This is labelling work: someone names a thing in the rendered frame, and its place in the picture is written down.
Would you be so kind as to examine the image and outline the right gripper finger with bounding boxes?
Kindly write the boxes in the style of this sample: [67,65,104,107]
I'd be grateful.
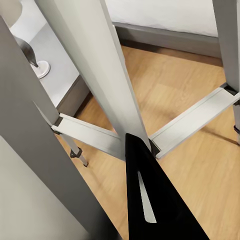
[125,133,210,240]

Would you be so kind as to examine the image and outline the camera tripod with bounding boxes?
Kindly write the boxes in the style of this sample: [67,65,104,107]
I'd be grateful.
[0,0,240,240]

